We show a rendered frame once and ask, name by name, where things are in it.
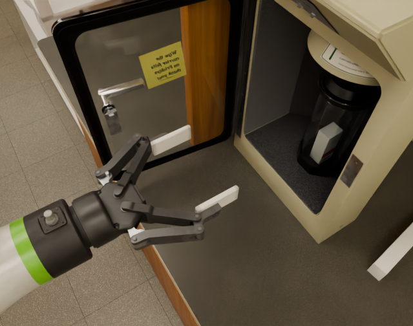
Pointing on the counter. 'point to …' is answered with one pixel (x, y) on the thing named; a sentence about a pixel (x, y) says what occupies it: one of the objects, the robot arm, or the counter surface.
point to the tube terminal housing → (344, 214)
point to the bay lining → (282, 69)
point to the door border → (124, 21)
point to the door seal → (128, 19)
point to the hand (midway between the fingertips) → (206, 163)
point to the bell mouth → (337, 61)
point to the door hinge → (249, 11)
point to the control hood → (381, 31)
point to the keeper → (351, 171)
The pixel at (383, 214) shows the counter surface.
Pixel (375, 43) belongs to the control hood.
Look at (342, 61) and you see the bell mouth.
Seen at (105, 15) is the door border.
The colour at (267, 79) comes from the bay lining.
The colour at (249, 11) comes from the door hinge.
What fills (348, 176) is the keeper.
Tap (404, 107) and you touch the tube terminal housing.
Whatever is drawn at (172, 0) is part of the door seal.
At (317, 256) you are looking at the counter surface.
